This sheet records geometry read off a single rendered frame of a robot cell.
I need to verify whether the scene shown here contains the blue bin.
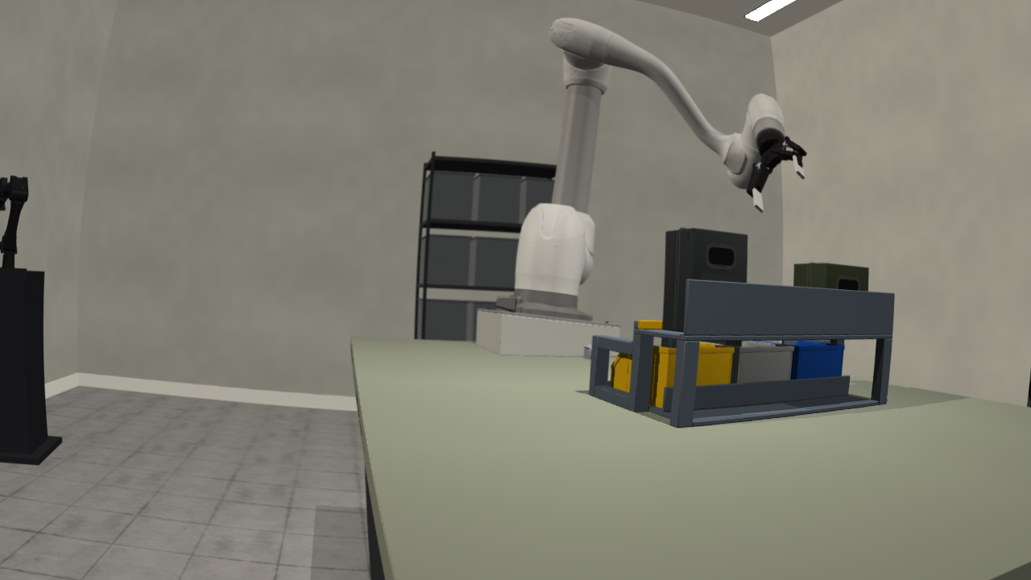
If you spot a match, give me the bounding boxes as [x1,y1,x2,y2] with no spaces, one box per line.
[767,341,845,379]

